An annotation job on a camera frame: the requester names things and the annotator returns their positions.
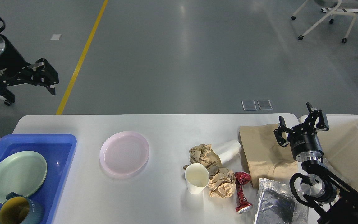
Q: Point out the silver foil bag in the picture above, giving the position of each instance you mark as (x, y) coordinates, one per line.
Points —
(275, 204)

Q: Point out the upright white paper cup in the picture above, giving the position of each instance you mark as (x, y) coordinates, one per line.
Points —
(197, 178)

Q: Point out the lying white paper cup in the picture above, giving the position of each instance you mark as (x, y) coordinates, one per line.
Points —
(226, 151)

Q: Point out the brown paper bag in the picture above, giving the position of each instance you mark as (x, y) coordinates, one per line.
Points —
(265, 157)

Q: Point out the beige plastic bin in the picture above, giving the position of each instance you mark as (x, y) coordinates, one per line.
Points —
(340, 146)

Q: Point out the light green plate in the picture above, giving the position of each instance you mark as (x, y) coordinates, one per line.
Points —
(22, 173)

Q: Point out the light crumpled brown paper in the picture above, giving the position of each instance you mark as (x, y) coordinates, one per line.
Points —
(222, 183)

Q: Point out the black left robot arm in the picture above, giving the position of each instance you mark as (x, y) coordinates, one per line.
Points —
(14, 70)

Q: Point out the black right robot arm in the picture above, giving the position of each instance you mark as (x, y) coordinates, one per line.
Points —
(335, 201)

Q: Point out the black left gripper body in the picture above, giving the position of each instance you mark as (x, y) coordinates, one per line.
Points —
(11, 61)

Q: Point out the crushed red can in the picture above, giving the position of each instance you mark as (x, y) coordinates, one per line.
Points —
(243, 205)

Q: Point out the dark crumpled brown paper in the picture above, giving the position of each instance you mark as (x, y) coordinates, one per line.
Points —
(204, 155)

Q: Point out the white rolling chair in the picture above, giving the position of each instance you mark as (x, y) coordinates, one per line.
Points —
(335, 7)

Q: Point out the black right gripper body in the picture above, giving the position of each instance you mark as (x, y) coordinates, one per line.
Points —
(304, 143)

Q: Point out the pink plate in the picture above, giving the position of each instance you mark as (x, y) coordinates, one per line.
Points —
(124, 154)

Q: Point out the blue plastic tray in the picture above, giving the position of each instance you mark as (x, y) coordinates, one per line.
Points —
(58, 151)

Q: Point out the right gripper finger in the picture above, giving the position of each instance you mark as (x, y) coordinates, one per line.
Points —
(316, 119)
(278, 133)

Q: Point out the teal mug yellow inside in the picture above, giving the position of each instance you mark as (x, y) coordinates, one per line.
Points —
(20, 210)

